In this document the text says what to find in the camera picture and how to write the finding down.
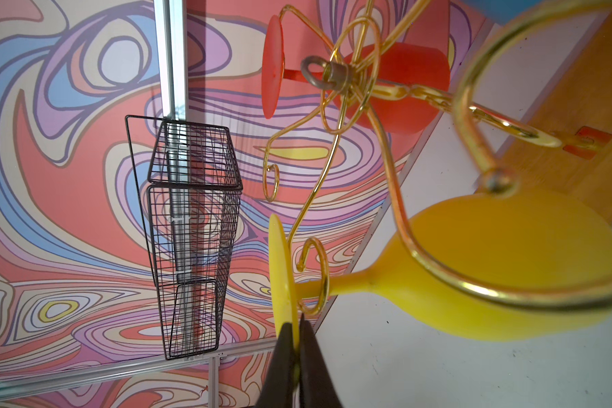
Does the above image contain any red wine glass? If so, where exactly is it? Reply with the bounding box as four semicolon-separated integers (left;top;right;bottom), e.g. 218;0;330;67
261;1;451;134

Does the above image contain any black wire basket back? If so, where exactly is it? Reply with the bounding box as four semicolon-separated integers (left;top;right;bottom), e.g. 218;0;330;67
125;115;243;360

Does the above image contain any gold wire glass rack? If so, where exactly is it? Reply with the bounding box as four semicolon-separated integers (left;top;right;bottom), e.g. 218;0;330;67
269;1;612;324

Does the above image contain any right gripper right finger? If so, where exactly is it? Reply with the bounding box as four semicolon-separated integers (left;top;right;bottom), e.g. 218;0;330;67
299;316;343;408

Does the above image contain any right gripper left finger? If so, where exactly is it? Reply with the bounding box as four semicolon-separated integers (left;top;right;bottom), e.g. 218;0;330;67
255;323;296;408

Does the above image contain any orange wooden rack base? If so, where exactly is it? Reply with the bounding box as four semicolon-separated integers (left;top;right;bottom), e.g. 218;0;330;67
503;12;612;226

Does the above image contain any blue wine glass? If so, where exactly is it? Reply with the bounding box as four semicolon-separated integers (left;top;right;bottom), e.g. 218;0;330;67
464;0;541;14

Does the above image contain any yellow wine glass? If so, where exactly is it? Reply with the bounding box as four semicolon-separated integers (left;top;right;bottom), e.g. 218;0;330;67
267;190;612;408

